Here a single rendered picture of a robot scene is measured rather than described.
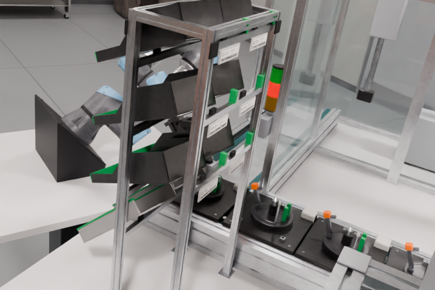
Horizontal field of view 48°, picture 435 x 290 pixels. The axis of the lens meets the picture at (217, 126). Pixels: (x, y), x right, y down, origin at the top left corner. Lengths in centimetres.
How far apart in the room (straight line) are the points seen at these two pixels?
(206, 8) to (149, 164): 36
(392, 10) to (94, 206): 150
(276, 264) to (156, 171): 56
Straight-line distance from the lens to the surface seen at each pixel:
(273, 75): 164
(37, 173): 198
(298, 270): 149
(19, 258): 294
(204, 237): 158
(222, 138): 125
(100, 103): 198
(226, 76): 118
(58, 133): 182
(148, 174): 111
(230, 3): 112
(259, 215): 160
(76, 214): 175
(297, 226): 163
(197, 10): 99
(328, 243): 157
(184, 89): 103
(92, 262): 155
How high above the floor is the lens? 186
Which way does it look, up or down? 24 degrees down
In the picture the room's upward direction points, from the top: 9 degrees clockwise
